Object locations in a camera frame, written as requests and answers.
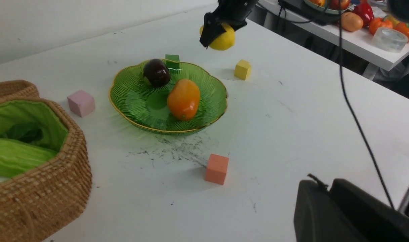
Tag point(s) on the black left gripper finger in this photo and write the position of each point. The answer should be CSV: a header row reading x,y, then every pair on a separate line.
x,y
344,213

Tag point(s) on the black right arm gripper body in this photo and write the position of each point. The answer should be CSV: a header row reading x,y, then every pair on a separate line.
x,y
232,12

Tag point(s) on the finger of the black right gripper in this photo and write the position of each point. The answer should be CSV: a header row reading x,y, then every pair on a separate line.
x,y
211,31

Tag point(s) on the yellow lemon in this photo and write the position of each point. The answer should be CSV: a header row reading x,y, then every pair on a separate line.
x,y
225,40

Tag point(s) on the dark purple mangosteen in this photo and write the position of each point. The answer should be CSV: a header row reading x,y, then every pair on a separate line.
x,y
155,73

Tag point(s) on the orange yellow mango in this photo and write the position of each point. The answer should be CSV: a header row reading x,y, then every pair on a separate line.
x,y
183,100

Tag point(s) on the orange carrot with green leaves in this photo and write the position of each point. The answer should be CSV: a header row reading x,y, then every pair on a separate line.
x,y
18,152

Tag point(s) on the green foam cube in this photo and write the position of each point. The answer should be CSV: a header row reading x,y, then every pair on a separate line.
x,y
172,62

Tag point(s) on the yellow foam block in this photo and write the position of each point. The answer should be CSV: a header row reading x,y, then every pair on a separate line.
x,y
242,69

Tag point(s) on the bowl of toy produce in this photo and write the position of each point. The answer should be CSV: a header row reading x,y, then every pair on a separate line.
x,y
332,7

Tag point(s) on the green glass leaf plate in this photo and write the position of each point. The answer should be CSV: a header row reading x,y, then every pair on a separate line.
x,y
146,107

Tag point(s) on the brown potato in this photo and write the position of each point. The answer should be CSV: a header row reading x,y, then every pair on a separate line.
x,y
351,22

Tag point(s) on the red bell pepper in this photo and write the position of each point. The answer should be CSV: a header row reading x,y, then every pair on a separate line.
x,y
364,10

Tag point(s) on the white side table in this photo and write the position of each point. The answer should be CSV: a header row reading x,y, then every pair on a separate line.
x,y
360,44

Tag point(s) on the orange foam cube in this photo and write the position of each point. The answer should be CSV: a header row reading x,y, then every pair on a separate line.
x,y
216,170

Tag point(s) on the orange bell pepper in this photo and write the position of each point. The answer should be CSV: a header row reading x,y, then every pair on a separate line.
x,y
377,23

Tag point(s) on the pink foam cube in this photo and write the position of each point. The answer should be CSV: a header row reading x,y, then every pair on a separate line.
x,y
81,103

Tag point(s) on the clear tape roll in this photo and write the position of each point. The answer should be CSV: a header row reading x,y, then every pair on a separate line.
x,y
389,40

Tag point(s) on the woven wicker basket green lining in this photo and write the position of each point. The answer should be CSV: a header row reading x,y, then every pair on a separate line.
x,y
39,202

